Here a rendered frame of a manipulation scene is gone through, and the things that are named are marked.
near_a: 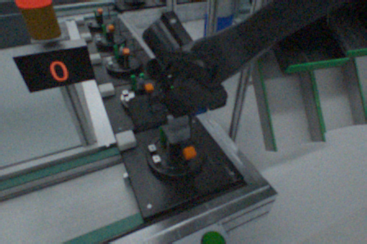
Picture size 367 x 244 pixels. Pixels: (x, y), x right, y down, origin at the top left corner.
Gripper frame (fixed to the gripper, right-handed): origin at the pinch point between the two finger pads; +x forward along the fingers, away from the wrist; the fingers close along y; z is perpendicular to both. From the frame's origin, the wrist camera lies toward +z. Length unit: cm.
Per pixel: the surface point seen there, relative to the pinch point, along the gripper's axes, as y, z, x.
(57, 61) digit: 18.5, 13.6, -3.2
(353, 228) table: -33, -39, 2
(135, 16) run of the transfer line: -25, 81, 86
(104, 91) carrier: 10.3, 18.4, 29.7
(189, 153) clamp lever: 0.4, -9.6, -2.1
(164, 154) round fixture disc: 2.7, -7.7, 9.4
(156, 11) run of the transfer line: -38, 82, 84
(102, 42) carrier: 3, 49, 53
